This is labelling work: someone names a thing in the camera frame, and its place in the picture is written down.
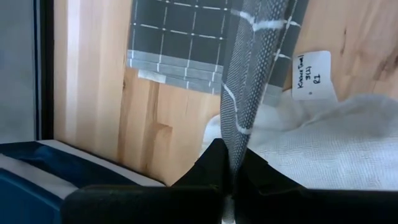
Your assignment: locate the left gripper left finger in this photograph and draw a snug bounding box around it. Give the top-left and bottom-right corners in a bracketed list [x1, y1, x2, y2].
[60, 138, 233, 224]

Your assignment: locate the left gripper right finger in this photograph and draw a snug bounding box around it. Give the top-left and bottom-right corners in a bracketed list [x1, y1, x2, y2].
[233, 148, 398, 224]

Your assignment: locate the white towel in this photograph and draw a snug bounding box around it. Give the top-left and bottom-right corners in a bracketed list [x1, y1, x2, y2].
[200, 88, 398, 191]

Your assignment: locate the handwritten white paper tag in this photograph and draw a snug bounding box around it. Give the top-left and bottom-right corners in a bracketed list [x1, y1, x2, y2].
[291, 50, 339, 102]

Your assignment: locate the grey checked towel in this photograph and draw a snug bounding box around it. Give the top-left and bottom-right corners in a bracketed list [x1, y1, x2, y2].
[126, 0, 310, 177]

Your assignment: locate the navy blue fabric bin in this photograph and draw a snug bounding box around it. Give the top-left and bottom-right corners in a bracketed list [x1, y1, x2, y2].
[0, 139, 165, 224]

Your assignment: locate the black aluminium table frame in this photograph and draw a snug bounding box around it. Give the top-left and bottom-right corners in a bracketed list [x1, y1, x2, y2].
[33, 0, 55, 141]

